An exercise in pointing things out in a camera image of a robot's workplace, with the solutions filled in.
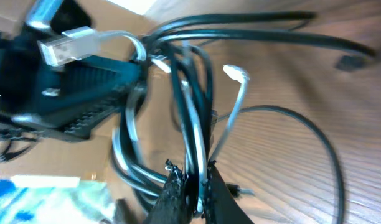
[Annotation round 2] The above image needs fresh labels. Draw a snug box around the white USB cable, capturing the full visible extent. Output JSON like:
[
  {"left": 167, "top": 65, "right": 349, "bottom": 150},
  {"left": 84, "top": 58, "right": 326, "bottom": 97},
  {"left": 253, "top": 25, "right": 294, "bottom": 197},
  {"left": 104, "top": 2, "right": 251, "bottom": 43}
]
[{"left": 37, "top": 26, "right": 251, "bottom": 218}]

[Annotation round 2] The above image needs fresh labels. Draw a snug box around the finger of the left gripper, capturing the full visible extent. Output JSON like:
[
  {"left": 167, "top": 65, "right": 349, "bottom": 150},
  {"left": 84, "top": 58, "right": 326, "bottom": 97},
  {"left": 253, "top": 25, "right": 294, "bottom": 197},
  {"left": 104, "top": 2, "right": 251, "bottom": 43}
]
[{"left": 31, "top": 57, "right": 141, "bottom": 140}]

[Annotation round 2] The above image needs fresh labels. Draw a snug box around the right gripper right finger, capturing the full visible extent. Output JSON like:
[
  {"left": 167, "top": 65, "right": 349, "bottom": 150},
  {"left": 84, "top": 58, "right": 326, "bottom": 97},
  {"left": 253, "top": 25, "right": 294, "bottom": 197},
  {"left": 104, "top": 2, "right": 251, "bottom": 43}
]
[{"left": 204, "top": 161, "right": 253, "bottom": 224}]

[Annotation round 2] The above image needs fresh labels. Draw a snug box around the black USB cable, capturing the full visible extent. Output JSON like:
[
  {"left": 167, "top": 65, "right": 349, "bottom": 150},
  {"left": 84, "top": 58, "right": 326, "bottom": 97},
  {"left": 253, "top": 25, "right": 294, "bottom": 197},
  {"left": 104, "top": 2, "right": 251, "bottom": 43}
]
[{"left": 109, "top": 11, "right": 378, "bottom": 224}]

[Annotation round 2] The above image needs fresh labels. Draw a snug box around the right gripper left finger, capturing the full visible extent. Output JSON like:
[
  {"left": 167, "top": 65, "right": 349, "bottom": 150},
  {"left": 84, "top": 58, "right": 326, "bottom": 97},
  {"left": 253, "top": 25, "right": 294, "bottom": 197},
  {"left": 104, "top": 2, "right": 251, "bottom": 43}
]
[{"left": 143, "top": 159, "right": 191, "bottom": 224}]

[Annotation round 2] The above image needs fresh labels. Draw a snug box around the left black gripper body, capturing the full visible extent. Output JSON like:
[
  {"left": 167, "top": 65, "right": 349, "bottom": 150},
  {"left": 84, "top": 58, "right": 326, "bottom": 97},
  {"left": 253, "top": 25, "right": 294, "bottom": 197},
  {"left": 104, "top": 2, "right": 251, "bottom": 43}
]
[{"left": 0, "top": 0, "right": 94, "bottom": 137}]

